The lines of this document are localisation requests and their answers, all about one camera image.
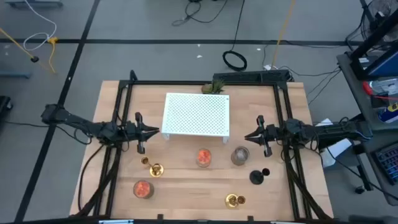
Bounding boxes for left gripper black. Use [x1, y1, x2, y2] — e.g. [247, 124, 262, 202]
[119, 112, 160, 155]

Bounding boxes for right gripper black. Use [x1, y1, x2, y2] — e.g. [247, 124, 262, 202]
[244, 115, 285, 157]

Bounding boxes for grey candle glass jar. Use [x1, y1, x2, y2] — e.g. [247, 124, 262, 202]
[230, 146, 251, 167]

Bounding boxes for gold candlestick holder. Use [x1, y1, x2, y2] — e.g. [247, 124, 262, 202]
[141, 156, 165, 179]
[224, 193, 246, 210]

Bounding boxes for black candlestick holder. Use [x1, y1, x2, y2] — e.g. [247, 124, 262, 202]
[249, 167, 271, 185]

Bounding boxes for orange candle glass jar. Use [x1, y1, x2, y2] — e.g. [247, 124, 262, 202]
[195, 148, 213, 169]
[132, 179, 155, 200]

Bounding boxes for white perforated metal shelf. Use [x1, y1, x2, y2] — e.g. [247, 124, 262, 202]
[160, 92, 231, 144]

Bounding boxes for black perforated metal rack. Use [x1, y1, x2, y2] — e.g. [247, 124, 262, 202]
[212, 69, 294, 83]

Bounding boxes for white paper sheet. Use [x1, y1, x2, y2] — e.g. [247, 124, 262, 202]
[315, 117, 334, 127]

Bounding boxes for small green potted plant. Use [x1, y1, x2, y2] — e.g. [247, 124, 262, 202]
[201, 78, 226, 95]

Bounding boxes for white box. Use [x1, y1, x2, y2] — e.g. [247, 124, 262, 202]
[319, 138, 353, 169]

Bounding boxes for grey equipment cart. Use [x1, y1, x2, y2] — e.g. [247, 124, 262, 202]
[336, 49, 398, 132]

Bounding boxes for red tool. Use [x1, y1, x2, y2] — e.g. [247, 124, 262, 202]
[362, 80, 374, 96]

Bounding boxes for blue and yellow can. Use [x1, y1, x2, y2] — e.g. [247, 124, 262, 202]
[377, 103, 398, 124]

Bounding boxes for black keyboard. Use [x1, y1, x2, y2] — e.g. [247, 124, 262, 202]
[372, 141, 398, 187]

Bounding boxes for black object at floor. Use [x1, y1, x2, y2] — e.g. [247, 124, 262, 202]
[0, 95, 14, 119]

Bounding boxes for grey floor bar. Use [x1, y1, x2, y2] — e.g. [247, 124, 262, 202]
[0, 70, 32, 79]

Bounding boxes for blue panel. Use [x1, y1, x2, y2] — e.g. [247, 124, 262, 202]
[366, 51, 398, 78]

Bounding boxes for black slanted stand beam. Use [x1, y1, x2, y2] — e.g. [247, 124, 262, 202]
[350, 9, 398, 81]

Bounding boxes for grey furniture base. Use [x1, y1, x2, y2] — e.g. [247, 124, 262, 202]
[5, 0, 64, 9]

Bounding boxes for black floor fan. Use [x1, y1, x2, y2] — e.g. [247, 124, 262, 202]
[359, 0, 398, 43]

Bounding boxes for black metal table frame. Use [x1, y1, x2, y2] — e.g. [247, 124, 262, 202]
[70, 70, 334, 224]

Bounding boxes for black coiled floor cable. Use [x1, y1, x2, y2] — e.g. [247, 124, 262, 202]
[221, 0, 248, 72]

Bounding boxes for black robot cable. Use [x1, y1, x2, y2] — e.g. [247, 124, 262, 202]
[76, 142, 106, 214]

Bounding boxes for orange floor cable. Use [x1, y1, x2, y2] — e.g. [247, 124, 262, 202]
[271, 0, 297, 70]

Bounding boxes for thin black floor cable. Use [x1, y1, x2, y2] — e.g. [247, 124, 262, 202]
[172, 0, 229, 27]

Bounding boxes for yellow cable with plug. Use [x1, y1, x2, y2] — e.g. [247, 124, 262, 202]
[46, 36, 59, 75]

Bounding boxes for white floor cable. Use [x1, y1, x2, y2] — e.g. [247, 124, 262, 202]
[22, 0, 58, 52]

